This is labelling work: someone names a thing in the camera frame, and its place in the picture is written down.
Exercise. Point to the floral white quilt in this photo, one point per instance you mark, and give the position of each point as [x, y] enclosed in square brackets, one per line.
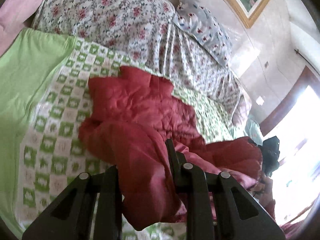
[144, 30]

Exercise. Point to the dark wooden window frame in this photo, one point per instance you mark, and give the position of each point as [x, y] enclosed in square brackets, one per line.
[308, 77]

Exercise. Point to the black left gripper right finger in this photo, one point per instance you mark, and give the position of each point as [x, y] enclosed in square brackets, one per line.
[191, 184]

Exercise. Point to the green checkered bed sheet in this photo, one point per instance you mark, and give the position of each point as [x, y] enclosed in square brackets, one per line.
[44, 100]

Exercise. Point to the right hand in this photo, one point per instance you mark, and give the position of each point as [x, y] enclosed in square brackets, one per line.
[262, 192]

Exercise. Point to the red puffer jacket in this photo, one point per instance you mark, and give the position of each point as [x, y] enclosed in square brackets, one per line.
[133, 115]

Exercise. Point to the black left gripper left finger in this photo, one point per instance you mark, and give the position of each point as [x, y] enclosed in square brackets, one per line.
[108, 220]

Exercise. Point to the pink quilt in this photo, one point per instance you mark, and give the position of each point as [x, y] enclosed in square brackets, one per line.
[14, 13]

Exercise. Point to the grey floral pillow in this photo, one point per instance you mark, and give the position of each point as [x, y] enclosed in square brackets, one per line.
[198, 22]

